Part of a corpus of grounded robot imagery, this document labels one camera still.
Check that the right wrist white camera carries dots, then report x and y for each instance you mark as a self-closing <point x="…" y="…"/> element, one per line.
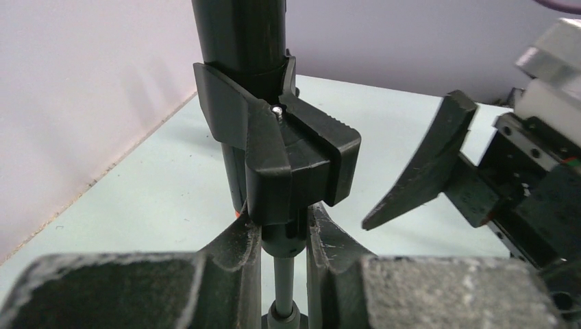
<point x="553" y="63"/>

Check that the round base mic stand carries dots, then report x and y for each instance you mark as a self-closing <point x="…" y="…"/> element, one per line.
<point x="295" y="156"/>

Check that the black microphone orange end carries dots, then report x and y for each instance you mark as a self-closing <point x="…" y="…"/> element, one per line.
<point x="240" y="79"/>

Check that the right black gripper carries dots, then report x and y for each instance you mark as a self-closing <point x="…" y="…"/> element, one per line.
<point x="526" y="187"/>

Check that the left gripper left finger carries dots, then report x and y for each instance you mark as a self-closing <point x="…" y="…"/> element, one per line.
<point x="215" y="287"/>

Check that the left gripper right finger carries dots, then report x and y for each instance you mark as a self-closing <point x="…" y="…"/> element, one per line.
<point x="351" y="287"/>

